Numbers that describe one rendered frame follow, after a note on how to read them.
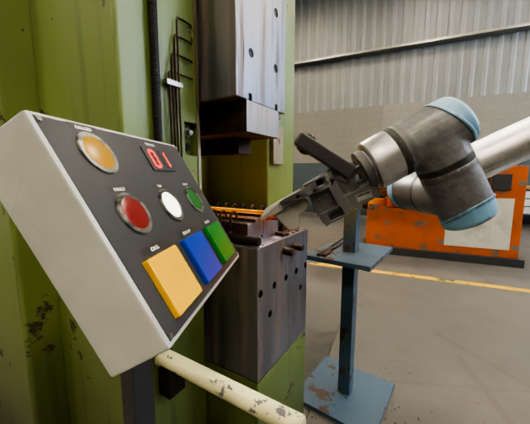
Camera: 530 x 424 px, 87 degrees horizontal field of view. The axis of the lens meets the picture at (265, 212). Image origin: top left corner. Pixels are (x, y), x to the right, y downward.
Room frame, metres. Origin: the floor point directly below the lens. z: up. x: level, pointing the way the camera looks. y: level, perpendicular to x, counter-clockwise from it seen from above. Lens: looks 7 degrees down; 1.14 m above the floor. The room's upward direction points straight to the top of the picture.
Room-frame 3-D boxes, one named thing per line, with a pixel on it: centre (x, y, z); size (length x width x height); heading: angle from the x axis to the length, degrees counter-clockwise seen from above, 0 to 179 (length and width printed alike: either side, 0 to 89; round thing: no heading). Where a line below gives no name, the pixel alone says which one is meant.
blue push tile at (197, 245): (0.44, 0.10, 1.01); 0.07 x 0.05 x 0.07; 173
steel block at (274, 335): (1.14, 0.16, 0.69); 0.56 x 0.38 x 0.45; 58
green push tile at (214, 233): (0.54, 0.09, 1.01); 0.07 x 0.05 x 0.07; 173
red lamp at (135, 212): (0.35, 0.16, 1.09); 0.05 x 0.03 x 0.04; 148
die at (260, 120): (1.09, 0.18, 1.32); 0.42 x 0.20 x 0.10; 58
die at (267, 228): (1.09, 0.18, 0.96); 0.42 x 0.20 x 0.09; 58
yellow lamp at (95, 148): (0.35, 0.20, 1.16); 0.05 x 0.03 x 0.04; 148
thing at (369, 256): (1.34, -0.42, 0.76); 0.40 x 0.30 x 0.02; 144
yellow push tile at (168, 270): (0.34, 0.12, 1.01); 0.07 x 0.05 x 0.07; 173
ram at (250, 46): (1.12, 0.16, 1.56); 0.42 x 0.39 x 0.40; 58
